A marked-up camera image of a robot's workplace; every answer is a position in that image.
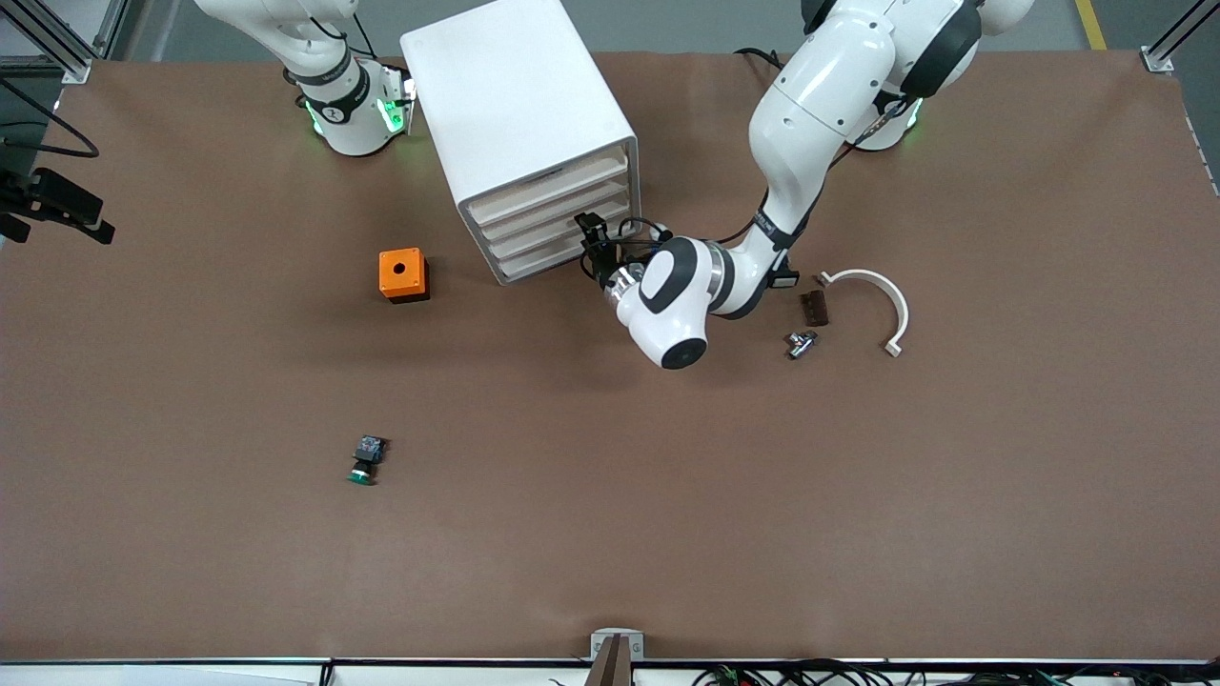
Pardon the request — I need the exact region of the white plastic drawer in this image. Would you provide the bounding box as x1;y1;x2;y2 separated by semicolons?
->
464;143;632;225
474;165;634;244
482;187;636;263
492;229;597;283

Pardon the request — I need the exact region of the green push button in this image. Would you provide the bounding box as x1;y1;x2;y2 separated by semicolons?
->
347;434;387;487

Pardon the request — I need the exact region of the white drawer cabinet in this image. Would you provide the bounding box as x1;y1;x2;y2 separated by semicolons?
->
400;0;642;287

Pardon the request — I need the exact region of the orange box with hole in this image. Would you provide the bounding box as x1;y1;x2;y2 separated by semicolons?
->
378;248;431;304

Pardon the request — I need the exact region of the white panel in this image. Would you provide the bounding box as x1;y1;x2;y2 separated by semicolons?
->
0;664;320;686

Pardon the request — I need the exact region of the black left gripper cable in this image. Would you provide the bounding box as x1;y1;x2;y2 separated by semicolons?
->
618;217;674;260

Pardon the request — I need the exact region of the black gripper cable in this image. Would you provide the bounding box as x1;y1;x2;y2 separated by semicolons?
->
618;217;674;260
0;81;100;158

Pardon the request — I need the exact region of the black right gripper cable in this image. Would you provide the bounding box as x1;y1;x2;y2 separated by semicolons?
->
0;81;100;158

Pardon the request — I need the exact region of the white curved plastic bracket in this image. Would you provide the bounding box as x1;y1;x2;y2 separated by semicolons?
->
817;269;910;358

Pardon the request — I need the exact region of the grey metal bracket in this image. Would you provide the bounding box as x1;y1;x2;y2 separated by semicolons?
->
590;629;645;661

